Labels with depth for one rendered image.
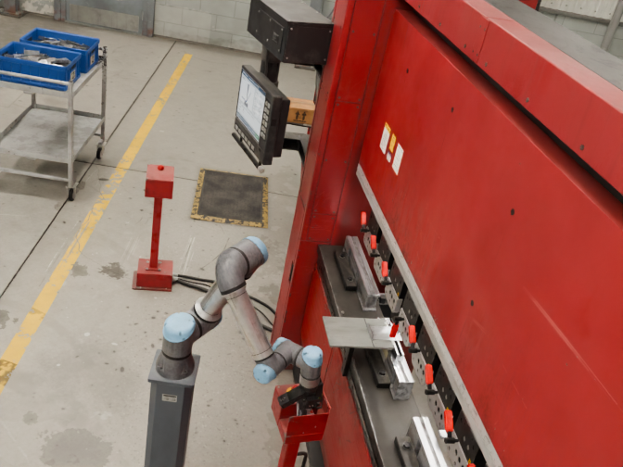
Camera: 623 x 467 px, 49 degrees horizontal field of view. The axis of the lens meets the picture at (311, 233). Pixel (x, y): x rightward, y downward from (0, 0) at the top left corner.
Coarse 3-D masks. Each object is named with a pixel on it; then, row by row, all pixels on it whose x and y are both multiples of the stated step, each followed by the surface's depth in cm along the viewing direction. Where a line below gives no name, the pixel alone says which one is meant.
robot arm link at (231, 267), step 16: (224, 256) 235; (240, 256) 235; (224, 272) 232; (240, 272) 234; (224, 288) 232; (240, 288) 233; (240, 304) 234; (240, 320) 235; (256, 320) 237; (256, 336) 236; (256, 352) 237; (272, 352) 239; (256, 368) 237; (272, 368) 237
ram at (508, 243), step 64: (384, 64) 301; (448, 64) 231; (384, 128) 294; (448, 128) 227; (512, 128) 185; (384, 192) 287; (448, 192) 223; (512, 192) 182; (576, 192) 154; (448, 256) 219; (512, 256) 180; (576, 256) 153; (448, 320) 216; (512, 320) 178; (576, 320) 151; (512, 384) 175; (576, 384) 149; (512, 448) 173; (576, 448) 147
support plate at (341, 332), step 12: (324, 324) 273; (336, 324) 274; (348, 324) 276; (360, 324) 277; (372, 324) 279; (384, 324) 280; (336, 336) 268; (348, 336) 269; (360, 336) 270; (384, 348) 268
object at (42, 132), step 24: (0, 72) 457; (72, 96) 466; (24, 120) 538; (48, 120) 546; (72, 120) 475; (96, 120) 562; (0, 144) 497; (24, 144) 504; (48, 144) 512; (72, 144) 484; (96, 144) 571; (0, 168) 493; (72, 168) 494; (72, 192) 505
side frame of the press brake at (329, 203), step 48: (336, 0) 309; (384, 0) 289; (528, 0) 299; (336, 48) 303; (384, 48) 300; (336, 96) 309; (336, 144) 322; (336, 192) 336; (336, 240) 351; (288, 288) 366; (384, 288) 372; (288, 336) 380
